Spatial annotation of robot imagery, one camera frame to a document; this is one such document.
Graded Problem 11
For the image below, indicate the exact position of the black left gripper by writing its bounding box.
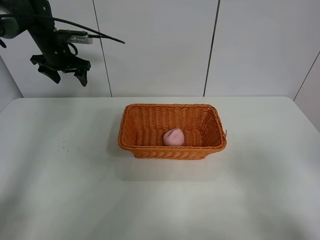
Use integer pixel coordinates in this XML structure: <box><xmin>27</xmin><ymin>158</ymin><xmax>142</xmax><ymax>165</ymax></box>
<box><xmin>21</xmin><ymin>0</ymin><xmax>91</xmax><ymax>87</ymax></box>

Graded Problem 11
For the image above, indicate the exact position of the pink peach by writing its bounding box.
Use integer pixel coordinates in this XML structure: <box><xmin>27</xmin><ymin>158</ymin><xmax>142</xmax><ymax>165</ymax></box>
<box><xmin>162</xmin><ymin>128</ymin><xmax>185</xmax><ymax>147</ymax></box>

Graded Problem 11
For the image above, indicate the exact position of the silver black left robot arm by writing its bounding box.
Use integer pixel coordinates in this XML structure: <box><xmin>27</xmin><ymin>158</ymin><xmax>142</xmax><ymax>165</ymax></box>
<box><xmin>0</xmin><ymin>0</ymin><xmax>91</xmax><ymax>87</ymax></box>

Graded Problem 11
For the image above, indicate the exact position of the orange wicker basket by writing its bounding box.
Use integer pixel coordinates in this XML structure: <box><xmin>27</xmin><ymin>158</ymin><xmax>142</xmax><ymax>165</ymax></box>
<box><xmin>117</xmin><ymin>103</ymin><xmax>227</xmax><ymax>160</ymax></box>

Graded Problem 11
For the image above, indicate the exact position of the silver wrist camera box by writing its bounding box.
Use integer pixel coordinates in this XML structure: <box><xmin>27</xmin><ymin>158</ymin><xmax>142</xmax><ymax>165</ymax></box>
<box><xmin>56</xmin><ymin>29</ymin><xmax>93</xmax><ymax>45</ymax></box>

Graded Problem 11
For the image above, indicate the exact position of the black cable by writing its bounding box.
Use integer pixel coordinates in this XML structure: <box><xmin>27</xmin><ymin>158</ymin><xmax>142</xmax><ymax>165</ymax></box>
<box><xmin>0</xmin><ymin>14</ymin><xmax>126</xmax><ymax>45</ymax></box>

